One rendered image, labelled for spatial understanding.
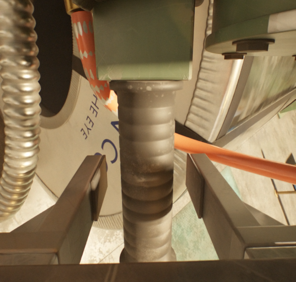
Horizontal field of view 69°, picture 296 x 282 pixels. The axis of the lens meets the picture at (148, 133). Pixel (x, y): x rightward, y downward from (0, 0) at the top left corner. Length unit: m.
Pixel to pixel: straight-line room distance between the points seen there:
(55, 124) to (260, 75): 0.52
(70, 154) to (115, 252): 1.09
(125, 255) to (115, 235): 1.43
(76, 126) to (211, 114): 0.36
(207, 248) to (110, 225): 1.78
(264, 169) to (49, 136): 0.65
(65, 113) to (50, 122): 0.12
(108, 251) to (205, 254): 1.02
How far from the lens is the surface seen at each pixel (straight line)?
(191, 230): 2.13
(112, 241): 1.60
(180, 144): 0.19
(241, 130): 0.42
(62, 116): 0.61
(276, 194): 3.94
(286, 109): 5.03
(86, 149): 0.55
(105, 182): 0.16
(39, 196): 1.39
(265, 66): 0.41
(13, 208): 0.19
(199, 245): 2.23
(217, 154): 0.18
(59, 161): 0.73
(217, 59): 0.28
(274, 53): 0.18
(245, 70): 0.30
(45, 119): 0.72
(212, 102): 0.28
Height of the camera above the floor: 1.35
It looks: 47 degrees down
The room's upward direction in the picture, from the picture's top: 70 degrees clockwise
